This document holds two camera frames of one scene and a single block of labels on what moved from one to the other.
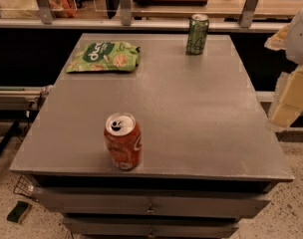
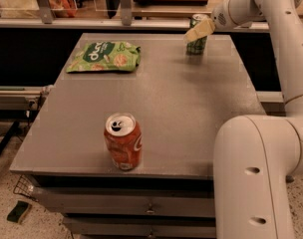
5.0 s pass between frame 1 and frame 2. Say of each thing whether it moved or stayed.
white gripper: moved
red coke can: stayed
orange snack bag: stayed
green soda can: stayed
